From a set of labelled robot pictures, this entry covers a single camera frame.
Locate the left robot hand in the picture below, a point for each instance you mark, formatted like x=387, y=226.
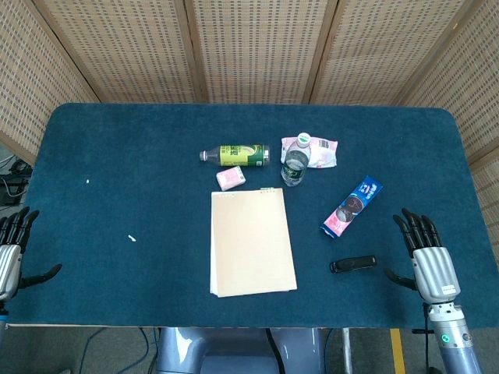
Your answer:
x=8, y=255

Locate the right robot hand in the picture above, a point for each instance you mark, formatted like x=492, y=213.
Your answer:
x=432, y=269

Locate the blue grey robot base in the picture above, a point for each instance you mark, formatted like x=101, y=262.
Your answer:
x=238, y=350

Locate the blue pink cookie package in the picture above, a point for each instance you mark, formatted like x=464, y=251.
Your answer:
x=352, y=208

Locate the blue table mat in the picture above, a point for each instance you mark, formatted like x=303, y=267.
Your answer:
x=156, y=233

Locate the pink white snack bag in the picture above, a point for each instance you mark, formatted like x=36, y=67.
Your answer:
x=323, y=152

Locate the clear water bottle white cap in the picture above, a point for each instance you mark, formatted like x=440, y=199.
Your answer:
x=295, y=161

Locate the beige paper notepad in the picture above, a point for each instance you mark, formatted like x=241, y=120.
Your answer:
x=252, y=242

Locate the small pink tissue pack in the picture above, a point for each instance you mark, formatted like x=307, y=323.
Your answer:
x=231, y=177

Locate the green label drink bottle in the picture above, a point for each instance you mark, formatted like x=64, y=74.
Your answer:
x=238, y=155

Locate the woven bamboo folding screen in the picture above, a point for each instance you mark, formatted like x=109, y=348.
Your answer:
x=249, y=50

